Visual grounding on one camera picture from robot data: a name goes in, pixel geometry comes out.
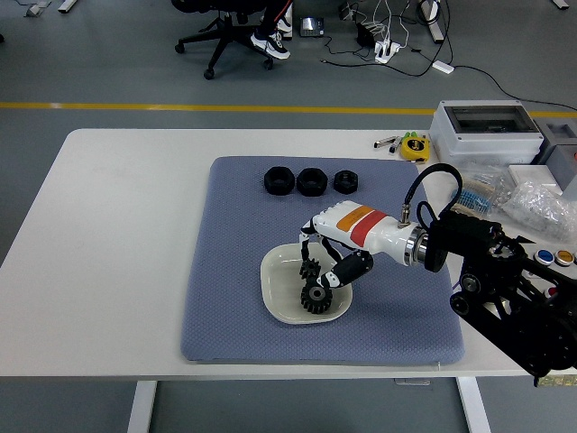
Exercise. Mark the black office chair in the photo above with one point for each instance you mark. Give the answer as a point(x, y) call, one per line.
point(223, 36)

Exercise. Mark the white push-button control box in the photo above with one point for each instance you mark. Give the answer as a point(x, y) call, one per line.
point(544, 257)

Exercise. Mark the white power adapter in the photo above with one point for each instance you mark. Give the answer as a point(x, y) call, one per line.
point(443, 67)

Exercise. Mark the pale yellow patterned strip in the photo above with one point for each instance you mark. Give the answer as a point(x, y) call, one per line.
point(556, 381)

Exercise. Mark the white desk leg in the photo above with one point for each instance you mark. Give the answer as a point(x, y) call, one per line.
point(433, 20)

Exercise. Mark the black power brick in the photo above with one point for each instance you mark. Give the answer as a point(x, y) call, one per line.
point(365, 35)

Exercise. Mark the yellow tape measure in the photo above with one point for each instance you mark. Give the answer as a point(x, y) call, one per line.
point(414, 149)

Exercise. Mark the large black hex nut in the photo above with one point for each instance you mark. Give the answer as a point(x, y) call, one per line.
point(272, 186)
point(304, 187)

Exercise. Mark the small black gear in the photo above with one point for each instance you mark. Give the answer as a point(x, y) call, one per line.
point(310, 269)

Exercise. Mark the bag of blue resistors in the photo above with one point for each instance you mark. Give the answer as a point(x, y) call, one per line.
point(478, 198)

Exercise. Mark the green capped marker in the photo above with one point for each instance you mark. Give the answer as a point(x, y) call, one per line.
point(409, 135)

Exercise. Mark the grey electrical enclosure box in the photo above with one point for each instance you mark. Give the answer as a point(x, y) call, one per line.
point(487, 146)

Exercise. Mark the flat white box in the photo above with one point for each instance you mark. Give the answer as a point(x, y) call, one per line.
point(532, 173)

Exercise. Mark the small black hex nut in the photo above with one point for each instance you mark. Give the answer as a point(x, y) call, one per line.
point(341, 187)

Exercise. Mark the white table leg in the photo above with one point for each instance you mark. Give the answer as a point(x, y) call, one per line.
point(473, 406)
point(142, 406)

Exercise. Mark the white square plate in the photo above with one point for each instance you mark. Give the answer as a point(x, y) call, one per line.
point(279, 284)

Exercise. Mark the large black gear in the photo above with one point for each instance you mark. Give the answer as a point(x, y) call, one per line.
point(308, 304)

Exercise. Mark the white power strip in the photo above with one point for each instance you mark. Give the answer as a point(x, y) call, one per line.
point(387, 50)

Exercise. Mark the clear bag of silver parts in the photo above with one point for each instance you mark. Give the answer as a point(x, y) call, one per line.
point(541, 207)

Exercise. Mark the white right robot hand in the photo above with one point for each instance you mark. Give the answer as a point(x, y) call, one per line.
point(360, 225)

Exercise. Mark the grey metal device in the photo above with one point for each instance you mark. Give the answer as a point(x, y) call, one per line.
point(563, 153)

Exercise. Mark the blue-grey textured mat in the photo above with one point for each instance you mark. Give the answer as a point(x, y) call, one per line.
point(234, 270)

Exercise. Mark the person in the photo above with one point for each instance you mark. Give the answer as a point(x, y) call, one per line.
point(270, 43)

